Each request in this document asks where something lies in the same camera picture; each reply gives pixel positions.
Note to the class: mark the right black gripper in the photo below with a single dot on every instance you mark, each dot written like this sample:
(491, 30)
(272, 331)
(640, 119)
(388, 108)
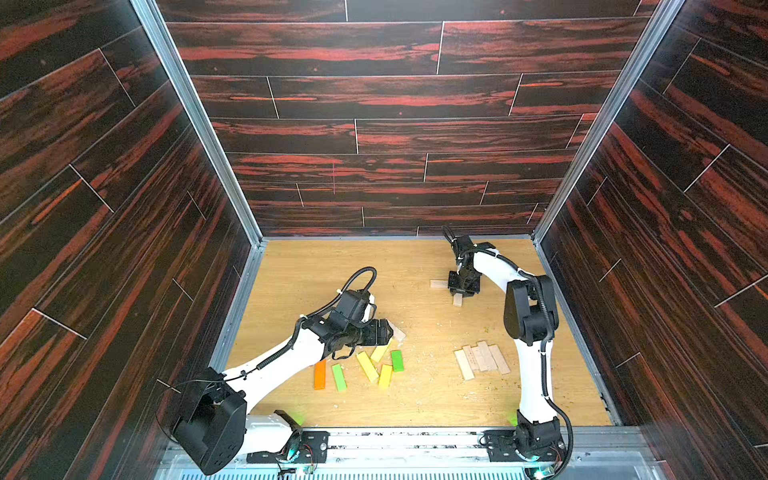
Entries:
(464, 282)

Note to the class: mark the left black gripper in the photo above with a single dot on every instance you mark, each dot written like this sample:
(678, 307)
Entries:
(382, 338)

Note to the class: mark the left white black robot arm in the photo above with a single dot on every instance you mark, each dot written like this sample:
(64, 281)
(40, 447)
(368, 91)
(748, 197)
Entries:
(213, 422)

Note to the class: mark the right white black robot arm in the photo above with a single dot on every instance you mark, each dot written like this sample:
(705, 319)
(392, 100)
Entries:
(544, 431)

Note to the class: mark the upper yellow block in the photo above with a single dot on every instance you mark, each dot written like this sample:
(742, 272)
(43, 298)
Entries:
(378, 353)

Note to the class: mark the short green block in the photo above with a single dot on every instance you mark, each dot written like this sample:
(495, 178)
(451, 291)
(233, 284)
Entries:
(397, 361)

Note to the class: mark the left yellow block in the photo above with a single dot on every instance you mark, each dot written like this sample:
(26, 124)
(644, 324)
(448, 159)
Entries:
(367, 366)

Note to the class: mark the small yellow block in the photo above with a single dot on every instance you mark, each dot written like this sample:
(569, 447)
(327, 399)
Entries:
(385, 376)

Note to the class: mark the long light green block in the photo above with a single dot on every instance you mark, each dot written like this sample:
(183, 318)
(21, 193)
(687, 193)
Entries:
(339, 378)

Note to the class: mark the lower orange block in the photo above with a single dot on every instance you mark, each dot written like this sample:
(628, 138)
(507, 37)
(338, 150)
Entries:
(319, 379)

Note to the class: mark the aluminium front rail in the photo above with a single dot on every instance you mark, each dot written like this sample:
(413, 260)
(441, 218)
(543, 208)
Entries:
(457, 453)

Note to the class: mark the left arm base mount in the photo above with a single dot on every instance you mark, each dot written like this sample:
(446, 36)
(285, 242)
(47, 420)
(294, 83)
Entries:
(277, 437)

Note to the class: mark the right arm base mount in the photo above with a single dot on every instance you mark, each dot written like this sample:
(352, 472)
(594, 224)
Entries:
(501, 445)

